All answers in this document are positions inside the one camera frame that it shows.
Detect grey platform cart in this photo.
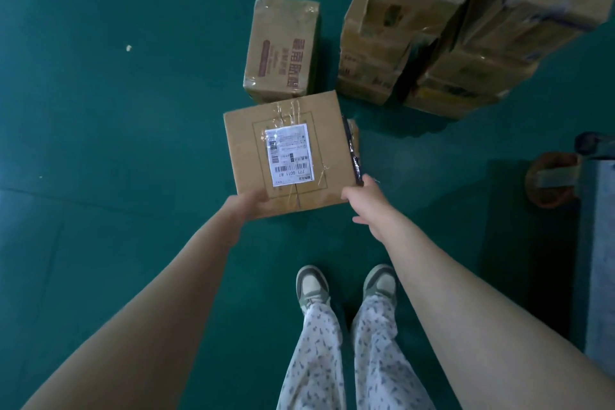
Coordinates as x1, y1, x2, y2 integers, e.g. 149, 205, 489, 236
571, 131, 615, 379

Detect white patterned trousers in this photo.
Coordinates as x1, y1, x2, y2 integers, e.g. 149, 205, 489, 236
276, 293, 436, 410

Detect grey and white right shoe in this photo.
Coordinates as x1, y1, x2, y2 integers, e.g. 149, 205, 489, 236
362, 264, 400, 310

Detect person's right forearm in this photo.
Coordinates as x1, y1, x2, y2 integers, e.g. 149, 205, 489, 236
379, 221, 615, 410

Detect cardboard box with red print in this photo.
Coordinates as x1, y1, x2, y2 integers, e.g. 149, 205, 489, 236
242, 0, 322, 105

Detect orange cart wheel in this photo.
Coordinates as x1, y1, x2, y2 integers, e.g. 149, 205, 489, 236
524, 151, 585, 210

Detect flat brown cardboard box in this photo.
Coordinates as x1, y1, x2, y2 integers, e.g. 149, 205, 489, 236
403, 84, 510, 120
417, 45, 540, 97

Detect grey and white left shoe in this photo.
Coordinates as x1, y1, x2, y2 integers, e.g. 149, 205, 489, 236
295, 265, 332, 315

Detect printed brown cardboard box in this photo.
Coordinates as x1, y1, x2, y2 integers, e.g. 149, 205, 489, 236
335, 31, 415, 106

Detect grey and white shoe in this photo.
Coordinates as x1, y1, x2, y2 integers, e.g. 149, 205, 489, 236
362, 264, 400, 310
295, 265, 332, 315

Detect cardboard box with white label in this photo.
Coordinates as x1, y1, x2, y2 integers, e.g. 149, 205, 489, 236
223, 90, 361, 221

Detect person's right hand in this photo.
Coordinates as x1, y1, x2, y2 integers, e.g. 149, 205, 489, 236
340, 174, 403, 243

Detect person's left hand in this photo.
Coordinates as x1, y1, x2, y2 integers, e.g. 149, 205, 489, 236
224, 188, 271, 245

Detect person's left forearm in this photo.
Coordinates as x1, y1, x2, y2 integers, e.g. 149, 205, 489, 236
21, 213, 242, 410

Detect wide brown cardboard box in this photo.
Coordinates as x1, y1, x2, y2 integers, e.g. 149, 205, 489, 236
343, 0, 474, 48

